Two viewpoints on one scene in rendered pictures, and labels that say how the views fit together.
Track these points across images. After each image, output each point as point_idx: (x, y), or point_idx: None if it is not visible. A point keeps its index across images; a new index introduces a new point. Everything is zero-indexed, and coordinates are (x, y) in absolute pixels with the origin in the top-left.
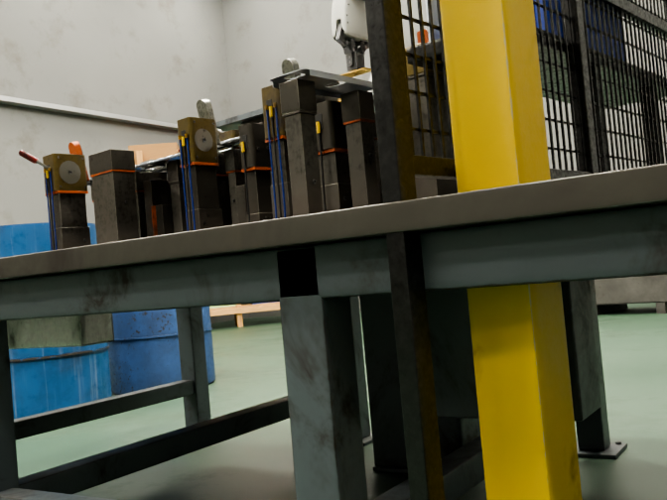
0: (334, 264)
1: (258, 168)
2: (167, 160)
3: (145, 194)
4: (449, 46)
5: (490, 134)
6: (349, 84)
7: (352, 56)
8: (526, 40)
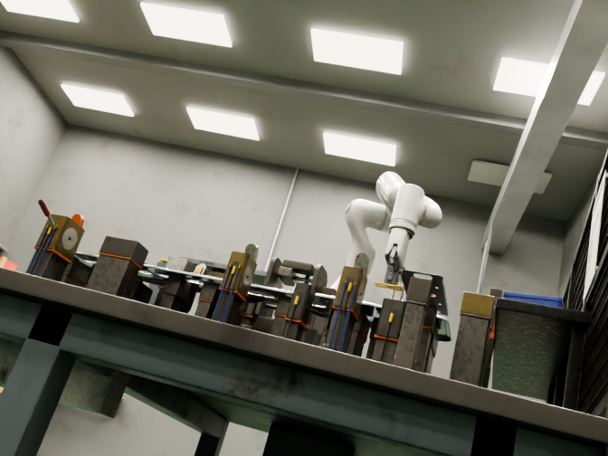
0: (534, 449)
1: (302, 322)
2: (167, 271)
3: None
4: None
5: None
6: (432, 299)
7: (393, 273)
8: None
